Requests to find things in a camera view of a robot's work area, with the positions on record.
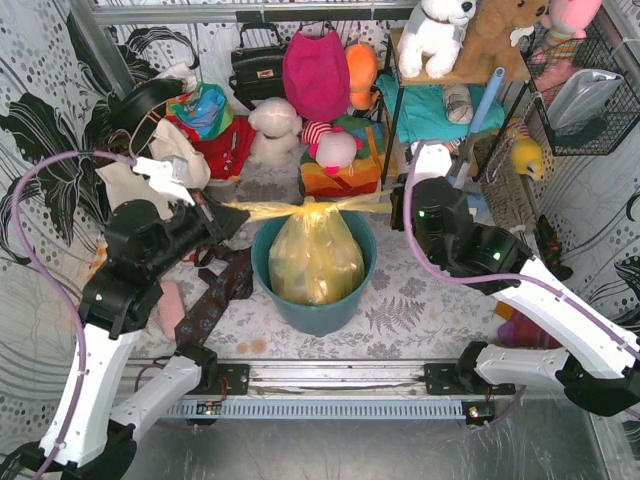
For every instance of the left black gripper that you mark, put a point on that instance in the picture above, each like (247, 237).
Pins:
(211, 218)

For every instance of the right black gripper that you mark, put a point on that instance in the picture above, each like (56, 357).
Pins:
(400, 209)

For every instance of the yellow plastic trash bag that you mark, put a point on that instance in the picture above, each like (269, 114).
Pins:
(315, 259)

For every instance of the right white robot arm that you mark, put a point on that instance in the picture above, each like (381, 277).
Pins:
(595, 363)

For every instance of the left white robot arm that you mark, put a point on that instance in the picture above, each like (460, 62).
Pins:
(92, 437)

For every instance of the cream canvas tote bag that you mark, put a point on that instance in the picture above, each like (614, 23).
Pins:
(123, 185)

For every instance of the teal plastic trash bin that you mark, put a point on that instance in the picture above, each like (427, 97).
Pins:
(321, 320)

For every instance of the magenta felt bag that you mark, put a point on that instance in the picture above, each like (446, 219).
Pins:
(316, 76)

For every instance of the rainbow striped cloth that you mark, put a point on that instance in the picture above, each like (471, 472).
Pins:
(363, 177)

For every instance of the dark patterned necktie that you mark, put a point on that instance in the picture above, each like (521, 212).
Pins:
(229, 276)

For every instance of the red garment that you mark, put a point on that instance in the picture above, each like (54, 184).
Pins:
(227, 153)

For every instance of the white fluffy plush lamb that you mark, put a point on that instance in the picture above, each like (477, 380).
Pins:
(277, 126)

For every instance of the pink white plush doll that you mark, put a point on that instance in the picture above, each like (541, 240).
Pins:
(331, 147)

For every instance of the teal cloth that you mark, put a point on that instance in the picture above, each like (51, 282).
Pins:
(423, 115)

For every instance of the pink cloth roll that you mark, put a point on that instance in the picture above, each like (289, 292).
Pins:
(170, 308)

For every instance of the colourful striped cloth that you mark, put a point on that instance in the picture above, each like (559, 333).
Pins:
(202, 114)

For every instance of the yellow plush duck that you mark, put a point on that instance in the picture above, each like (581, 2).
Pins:
(525, 153)

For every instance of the orange plush toy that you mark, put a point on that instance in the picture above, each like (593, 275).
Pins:
(362, 65)

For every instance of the black hat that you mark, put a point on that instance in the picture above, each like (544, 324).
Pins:
(127, 113)

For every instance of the black leather handbag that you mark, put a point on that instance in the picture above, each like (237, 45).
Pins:
(257, 72)

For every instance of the light blue squeegee tool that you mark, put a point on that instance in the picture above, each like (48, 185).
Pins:
(462, 165)

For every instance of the white plush dog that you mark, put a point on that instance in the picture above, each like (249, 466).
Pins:
(432, 37)

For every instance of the brown teddy bear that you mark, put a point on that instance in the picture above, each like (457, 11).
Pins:
(496, 30)

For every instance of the grey foil pouch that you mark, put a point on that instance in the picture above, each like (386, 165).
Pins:
(582, 96)

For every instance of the pink plush toy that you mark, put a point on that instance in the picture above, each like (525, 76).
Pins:
(566, 22)

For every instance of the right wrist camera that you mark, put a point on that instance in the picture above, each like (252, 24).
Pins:
(430, 162)

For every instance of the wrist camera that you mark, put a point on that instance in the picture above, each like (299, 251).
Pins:
(430, 162)
(166, 177)

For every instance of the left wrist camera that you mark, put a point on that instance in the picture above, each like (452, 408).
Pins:
(166, 177)

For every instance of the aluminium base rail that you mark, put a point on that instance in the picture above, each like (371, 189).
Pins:
(350, 379)

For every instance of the black wire basket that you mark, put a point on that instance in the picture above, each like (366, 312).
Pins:
(602, 133)

